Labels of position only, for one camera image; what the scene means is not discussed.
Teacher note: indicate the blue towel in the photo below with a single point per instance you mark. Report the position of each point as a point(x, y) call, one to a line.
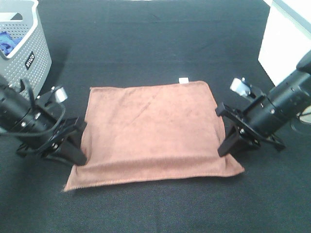
point(7, 43)

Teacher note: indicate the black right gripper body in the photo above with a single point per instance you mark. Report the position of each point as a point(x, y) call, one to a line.
point(259, 121)

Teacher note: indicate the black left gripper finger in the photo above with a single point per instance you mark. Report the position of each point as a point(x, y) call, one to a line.
point(76, 135)
point(71, 149)

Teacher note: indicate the grey perforated plastic basket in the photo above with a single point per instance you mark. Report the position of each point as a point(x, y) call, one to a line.
point(30, 59)

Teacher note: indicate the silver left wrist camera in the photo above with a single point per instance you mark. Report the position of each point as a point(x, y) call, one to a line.
point(59, 95)

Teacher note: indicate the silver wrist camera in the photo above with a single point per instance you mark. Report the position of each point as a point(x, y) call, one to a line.
point(59, 95)
point(242, 88)

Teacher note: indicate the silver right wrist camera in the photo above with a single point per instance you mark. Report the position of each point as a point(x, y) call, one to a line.
point(242, 88)

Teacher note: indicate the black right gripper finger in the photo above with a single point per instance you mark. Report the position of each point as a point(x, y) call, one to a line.
point(232, 142)

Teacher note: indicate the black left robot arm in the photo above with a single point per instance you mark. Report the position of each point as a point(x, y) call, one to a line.
point(14, 106)

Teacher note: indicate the brown towel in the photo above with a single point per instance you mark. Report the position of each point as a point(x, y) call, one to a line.
point(151, 133)

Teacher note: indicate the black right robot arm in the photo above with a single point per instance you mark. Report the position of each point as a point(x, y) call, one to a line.
point(296, 88)

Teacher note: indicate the white box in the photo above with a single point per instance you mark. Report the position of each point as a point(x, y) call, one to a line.
point(286, 38)

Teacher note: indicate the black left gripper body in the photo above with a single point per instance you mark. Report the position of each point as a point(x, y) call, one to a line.
point(45, 129)

